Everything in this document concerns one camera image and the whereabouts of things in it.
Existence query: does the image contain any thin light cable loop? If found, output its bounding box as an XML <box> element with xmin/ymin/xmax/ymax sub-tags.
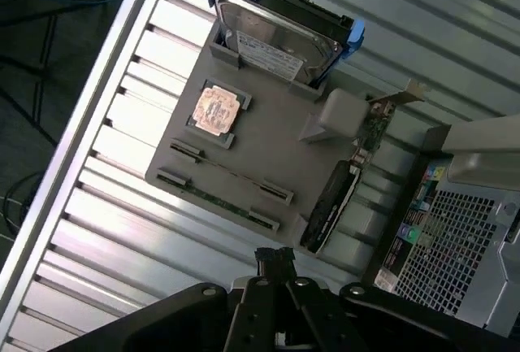
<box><xmin>0</xmin><ymin>172</ymin><xmax>36</xmax><ymax>244</ymax></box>

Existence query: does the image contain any hard disk in blue caddy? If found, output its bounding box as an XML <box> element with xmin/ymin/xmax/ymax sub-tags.
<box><xmin>201</xmin><ymin>0</ymin><xmax>366</xmax><ymax>87</ymax></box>

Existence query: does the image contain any copper-coloured CPU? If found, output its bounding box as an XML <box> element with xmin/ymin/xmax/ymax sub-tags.
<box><xmin>191</xmin><ymin>85</ymin><xmax>241</xmax><ymax>136</ymax></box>

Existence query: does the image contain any open PC case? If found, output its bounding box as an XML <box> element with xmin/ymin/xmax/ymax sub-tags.
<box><xmin>361</xmin><ymin>114</ymin><xmax>520</xmax><ymax>339</ymax></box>

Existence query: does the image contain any gray parts rack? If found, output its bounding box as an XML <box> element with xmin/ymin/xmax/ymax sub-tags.
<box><xmin>144</xmin><ymin>26</ymin><xmax>373</xmax><ymax>259</ymax></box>

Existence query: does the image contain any black graphics card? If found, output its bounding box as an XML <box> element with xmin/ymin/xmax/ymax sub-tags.
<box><xmin>299</xmin><ymin>78</ymin><xmax>427</xmax><ymax>254</ymax></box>

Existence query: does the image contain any green RAM stick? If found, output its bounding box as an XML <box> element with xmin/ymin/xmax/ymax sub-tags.
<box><xmin>158</xmin><ymin>171</ymin><xmax>281</xmax><ymax>232</ymax></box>

